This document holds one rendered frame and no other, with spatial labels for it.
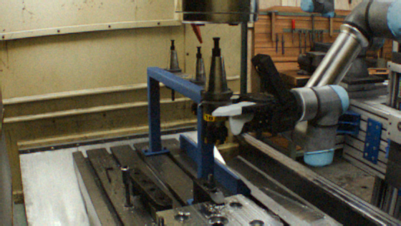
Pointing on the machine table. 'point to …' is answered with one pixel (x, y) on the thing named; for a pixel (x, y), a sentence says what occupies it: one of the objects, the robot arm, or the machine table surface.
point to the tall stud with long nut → (126, 184)
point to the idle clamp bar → (142, 183)
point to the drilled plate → (198, 216)
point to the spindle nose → (216, 11)
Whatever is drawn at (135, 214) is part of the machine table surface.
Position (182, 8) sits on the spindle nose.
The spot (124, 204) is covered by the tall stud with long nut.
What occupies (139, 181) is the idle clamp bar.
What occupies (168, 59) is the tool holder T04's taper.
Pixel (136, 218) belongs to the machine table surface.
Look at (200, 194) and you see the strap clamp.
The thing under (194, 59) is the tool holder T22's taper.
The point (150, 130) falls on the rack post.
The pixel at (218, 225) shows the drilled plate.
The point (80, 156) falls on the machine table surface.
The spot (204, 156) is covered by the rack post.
